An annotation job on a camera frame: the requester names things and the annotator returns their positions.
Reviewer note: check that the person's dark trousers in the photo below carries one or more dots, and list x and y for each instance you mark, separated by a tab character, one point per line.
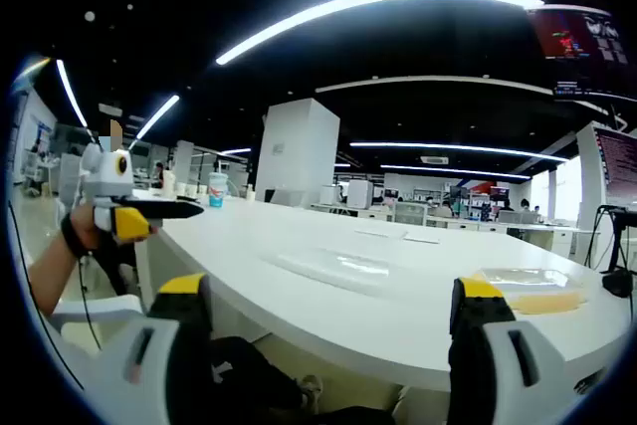
249	370

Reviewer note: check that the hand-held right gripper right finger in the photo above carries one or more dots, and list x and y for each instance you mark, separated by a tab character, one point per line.
502	370

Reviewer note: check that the large wall screen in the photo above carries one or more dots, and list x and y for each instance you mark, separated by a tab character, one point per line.
619	166

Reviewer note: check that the black tripod stand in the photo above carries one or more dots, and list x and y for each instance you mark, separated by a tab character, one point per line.
622	218

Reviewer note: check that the hanging dark monitor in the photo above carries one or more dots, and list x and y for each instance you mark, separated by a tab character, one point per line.
582	42

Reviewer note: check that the flat white paper sheets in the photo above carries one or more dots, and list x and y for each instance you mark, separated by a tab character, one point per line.
398	236

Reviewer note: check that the person's shoe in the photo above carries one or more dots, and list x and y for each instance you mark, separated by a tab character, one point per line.
312	390

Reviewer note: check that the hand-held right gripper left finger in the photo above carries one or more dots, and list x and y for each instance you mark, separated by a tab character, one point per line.
149	360

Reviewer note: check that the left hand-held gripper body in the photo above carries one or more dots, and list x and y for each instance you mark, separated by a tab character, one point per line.
102	181

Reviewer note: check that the person's left hand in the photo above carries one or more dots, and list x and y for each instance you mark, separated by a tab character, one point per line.
94	235

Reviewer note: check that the ceiling air vent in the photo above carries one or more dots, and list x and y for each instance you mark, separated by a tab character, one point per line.
434	160

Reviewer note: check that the small black device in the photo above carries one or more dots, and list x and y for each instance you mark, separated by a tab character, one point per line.
617	283

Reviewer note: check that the clear lid with yellow latches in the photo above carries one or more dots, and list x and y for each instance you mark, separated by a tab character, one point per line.
537	295

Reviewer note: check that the white chair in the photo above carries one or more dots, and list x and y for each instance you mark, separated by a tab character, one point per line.
99	308

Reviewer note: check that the black wristband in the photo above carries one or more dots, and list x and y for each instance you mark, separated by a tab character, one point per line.
68	238

